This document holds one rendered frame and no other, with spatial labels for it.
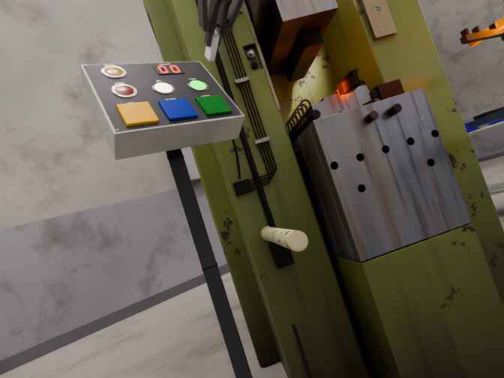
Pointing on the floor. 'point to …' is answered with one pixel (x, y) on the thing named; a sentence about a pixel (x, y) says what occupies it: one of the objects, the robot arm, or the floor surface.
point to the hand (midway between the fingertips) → (211, 45)
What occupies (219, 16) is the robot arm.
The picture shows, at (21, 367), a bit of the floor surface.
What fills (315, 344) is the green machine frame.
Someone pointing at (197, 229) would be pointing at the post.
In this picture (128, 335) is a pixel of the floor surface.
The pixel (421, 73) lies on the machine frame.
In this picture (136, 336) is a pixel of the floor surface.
